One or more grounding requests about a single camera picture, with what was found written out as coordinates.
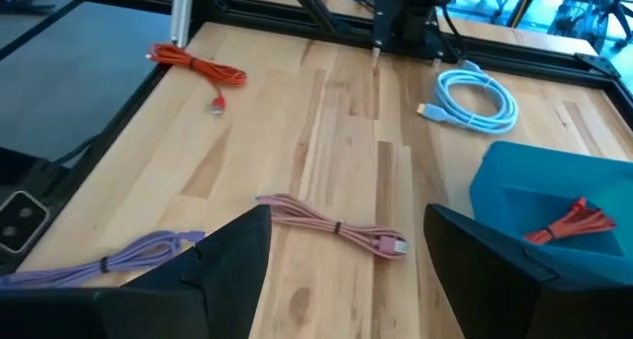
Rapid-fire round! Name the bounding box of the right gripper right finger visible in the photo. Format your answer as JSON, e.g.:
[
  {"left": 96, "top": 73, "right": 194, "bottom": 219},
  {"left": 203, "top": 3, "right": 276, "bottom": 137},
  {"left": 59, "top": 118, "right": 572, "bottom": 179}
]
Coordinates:
[{"left": 423, "top": 204, "right": 633, "bottom": 339}]

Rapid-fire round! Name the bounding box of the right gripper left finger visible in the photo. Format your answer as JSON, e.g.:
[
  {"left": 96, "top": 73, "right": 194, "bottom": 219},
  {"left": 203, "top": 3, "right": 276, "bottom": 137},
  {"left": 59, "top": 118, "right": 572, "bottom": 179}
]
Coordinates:
[{"left": 98, "top": 204, "right": 273, "bottom": 339}]

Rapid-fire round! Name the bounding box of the purple USB cable bundle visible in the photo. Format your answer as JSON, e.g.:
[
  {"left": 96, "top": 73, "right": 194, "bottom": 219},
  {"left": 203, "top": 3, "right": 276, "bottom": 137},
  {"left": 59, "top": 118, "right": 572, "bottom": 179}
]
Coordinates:
[{"left": 0, "top": 229, "right": 207, "bottom": 290}]

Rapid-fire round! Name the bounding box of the orange USB cable bundle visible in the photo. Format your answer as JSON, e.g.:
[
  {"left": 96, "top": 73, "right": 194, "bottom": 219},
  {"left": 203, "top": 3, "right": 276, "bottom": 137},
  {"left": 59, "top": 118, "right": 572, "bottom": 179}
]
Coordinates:
[
  {"left": 146, "top": 42, "right": 247, "bottom": 116},
  {"left": 522, "top": 196, "right": 617, "bottom": 245}
]

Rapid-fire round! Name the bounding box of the pink USB cable bundle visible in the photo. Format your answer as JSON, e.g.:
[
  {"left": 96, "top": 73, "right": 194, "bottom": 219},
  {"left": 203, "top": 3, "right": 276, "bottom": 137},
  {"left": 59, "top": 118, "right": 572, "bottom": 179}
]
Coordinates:
[{"left": 255, "top": 194, "right": 409, "bottom": 260}]

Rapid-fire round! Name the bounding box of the light blue USB cable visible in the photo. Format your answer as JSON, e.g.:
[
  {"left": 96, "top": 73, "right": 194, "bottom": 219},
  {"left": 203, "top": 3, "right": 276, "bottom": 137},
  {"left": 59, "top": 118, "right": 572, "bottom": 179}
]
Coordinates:
[{"left": 416, "top": 66, "right": 519, "bottom": 135}]

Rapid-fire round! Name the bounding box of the teal plastic bin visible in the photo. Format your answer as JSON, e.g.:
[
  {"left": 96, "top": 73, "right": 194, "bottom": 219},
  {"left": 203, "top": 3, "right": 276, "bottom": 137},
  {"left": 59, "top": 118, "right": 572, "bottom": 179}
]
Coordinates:
[{"left": 468, "top": 140, "right": 633, "bottom": 287}]

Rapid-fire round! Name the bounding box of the silver aluminium bar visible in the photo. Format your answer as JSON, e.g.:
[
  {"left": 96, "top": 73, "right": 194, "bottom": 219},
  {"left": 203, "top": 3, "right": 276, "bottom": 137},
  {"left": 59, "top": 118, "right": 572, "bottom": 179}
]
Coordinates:
[{"left": 170, "top": 0, "right": 194, "bottom": 48}]

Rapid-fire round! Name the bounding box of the black office chair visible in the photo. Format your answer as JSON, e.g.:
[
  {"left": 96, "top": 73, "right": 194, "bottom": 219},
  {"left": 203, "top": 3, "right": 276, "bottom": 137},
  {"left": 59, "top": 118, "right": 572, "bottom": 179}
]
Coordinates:
[{"left": 547, "top": 0, "right": 633, "bottom": 53}]

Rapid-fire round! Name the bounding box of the black aluminium table frame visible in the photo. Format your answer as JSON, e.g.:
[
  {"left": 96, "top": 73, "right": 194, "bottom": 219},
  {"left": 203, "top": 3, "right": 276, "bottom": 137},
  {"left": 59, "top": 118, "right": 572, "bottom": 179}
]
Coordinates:
[{"left": 0, "top": 0, "right": 633, "bottom": 276}]

